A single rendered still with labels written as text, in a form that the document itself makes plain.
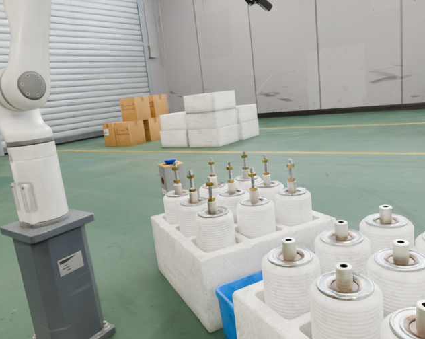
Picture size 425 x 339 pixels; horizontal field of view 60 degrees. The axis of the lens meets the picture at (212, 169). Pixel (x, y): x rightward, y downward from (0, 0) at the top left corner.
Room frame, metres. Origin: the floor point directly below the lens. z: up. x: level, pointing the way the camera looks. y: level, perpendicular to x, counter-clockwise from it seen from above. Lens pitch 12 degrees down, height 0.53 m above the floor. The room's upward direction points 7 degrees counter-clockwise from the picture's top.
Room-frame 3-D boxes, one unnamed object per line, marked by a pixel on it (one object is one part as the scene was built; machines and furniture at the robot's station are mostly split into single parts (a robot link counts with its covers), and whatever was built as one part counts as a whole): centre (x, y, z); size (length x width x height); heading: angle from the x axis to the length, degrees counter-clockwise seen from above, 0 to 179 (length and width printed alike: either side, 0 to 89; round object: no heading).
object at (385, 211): (0.67, -0.32, 0.26); 0.02 x 0.02 x 0.03
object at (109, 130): (5.06, 1.23, 0.15); 0.30 x 0.24 x 0.30; 140
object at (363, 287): (0.46, -0.16, 0.25); 0.08 x 0.08 x 0.01
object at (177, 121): (4.22, 0.25, 0.27); 0.39 x 0.39 x 0.18; 54
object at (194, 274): (1.00, -0.05, 0.09); 0.39 x 0.39 x 0.18; 24
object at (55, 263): (0.78, 0.37, 0.15); 0.15 x 0.15 x 0.30; 51
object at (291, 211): (0.94, -0.20, 0.16); 0.10 x 0.10 x 0.18
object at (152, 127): (5.07, 0.81, 0.15); 0.30 x 0.24 x 0.30; 52
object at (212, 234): (0.84, 0.01, 0.16); 0.10 x 0.10 x 0.18
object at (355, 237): (0.62, -0.22, 0.25); 0.08 x 0.08 x 0.01
